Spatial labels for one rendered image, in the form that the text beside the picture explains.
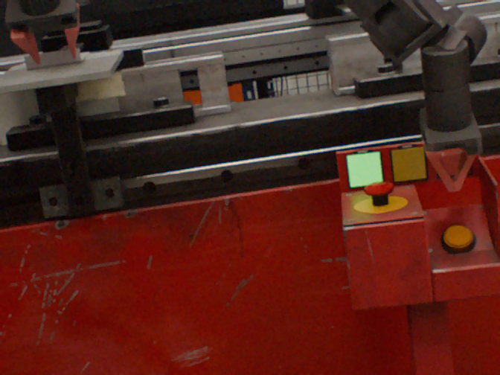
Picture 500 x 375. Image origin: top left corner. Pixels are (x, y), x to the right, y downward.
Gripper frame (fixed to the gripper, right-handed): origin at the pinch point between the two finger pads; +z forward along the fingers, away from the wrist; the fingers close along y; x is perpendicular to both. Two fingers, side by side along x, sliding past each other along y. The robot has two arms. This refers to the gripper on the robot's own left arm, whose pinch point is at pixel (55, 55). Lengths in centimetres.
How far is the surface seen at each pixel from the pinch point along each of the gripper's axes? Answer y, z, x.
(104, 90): -5.3, 11.3, -4.4
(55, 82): -1.7, -5.7, 14.6
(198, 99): -17, 117, -132
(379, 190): -42, 6, 34
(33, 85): 1.3, -5.8, 14.6
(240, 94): -31, 115, -129
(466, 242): -53, 13, 39
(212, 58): -23.4, 9.3, -5.7
